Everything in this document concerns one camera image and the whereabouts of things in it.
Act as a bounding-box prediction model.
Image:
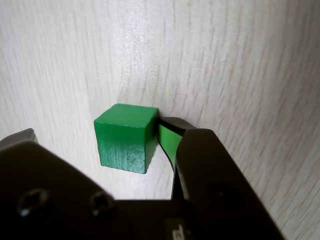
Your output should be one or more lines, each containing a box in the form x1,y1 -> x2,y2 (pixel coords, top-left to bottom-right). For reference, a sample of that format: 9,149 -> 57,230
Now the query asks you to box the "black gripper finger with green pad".
0,128 -> 120,240
157,116 -> 286,240

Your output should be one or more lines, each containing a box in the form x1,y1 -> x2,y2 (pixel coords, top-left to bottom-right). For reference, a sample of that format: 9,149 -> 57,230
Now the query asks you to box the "green wooden cube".
93,103 -> 160,174

